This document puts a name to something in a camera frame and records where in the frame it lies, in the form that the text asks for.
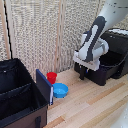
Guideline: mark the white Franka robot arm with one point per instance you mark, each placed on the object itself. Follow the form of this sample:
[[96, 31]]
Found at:
[[96, 36]]

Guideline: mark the black fabric storage box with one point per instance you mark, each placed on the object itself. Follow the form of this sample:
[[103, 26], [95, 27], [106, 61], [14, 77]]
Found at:
[[16, 96]]

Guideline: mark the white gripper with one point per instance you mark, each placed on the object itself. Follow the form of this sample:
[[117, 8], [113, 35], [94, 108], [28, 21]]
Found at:
[[87, 63]]

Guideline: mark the black air fryer housing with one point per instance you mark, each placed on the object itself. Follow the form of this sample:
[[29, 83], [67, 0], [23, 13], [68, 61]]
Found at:
[[116, 41]]

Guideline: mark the blue box flap panel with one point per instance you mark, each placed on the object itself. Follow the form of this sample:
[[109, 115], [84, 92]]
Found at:
[[43, 85]]

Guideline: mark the woven beige folding screen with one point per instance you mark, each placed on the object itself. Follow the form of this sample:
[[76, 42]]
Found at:
[[30, 33]]

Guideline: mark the blue plastic bowl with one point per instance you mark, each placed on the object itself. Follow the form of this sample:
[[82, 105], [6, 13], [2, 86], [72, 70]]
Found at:
[[60, 90]]

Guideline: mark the red plastic cup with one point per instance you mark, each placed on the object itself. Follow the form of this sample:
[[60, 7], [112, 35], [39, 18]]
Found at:
[[51, 77]]

